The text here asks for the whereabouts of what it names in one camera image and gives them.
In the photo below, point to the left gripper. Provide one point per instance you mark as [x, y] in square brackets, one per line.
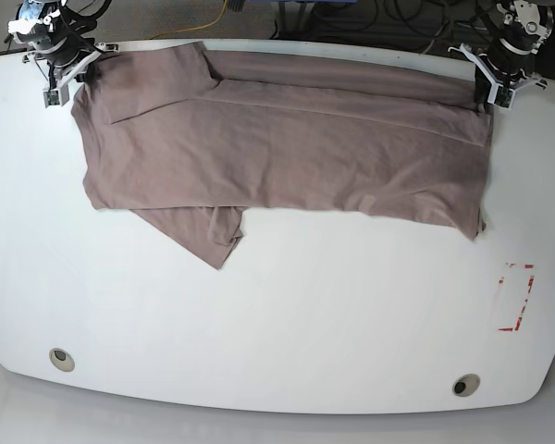
[493, 85]

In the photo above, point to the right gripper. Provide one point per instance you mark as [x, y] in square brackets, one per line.
[68, 61]

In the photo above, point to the mauve t-shirt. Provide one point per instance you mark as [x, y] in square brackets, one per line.
[188, 138]

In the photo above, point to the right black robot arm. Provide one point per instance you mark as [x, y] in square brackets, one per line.
[56, 34]

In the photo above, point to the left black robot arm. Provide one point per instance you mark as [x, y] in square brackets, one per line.
[516, 31]

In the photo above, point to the red tape rectangle marking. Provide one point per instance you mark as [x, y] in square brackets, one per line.
[513, 293]

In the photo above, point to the left table grommet hole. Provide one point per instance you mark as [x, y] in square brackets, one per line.
[62, 360]

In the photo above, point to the table grommet hole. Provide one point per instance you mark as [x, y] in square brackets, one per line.
[466, 385]
[62, 360]

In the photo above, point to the right table grommet hole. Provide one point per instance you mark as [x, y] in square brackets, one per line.
[466, 385]

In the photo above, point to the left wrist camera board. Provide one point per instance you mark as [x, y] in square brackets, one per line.
[504, 97]

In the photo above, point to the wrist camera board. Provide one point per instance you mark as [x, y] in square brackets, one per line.
[504, 97]
[54, 98]

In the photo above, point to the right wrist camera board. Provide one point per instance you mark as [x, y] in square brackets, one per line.
[54, 98]

